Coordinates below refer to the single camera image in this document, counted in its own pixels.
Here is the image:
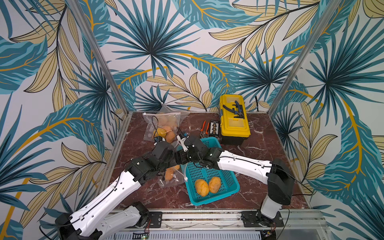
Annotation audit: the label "potato orange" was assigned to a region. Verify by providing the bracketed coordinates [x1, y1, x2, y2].
[166, 131, 176, 143]

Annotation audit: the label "clear dotted bag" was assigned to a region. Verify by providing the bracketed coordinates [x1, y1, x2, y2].
[158, 165, 188, 188]
[143, 113, 178, 144]

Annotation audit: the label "teal plastic basket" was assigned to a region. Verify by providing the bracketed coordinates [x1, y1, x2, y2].
[177, 136, 241, 207]

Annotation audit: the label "clear zipper bag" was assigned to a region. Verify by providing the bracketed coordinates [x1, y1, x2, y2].
[158, 104, 190, 127]

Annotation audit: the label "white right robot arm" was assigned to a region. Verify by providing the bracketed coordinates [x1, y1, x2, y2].
[175, 135, 295, 220]

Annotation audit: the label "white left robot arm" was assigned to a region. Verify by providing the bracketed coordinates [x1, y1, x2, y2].
[55, 142, 176, 240]

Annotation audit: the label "yellow black toolbox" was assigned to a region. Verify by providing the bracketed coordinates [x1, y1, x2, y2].
[220, 94, 251, 146]

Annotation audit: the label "orange handled pliers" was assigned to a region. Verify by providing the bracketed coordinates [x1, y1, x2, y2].
[200, 121, 210, 138]

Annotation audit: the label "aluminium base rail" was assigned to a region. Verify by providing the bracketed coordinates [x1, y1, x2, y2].
[98, 208, 331, 240]

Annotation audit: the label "aluminium corner post left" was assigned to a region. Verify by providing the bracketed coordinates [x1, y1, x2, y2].
[67, 0, 129, 116]

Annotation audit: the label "aluminium corner post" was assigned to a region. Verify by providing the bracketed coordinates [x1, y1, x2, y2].
[267, 0, 341, 117]
[67, 0, 129, 116]

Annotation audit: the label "aluminium corner post right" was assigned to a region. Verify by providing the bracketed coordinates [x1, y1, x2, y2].
[267, 0, 341, 117]

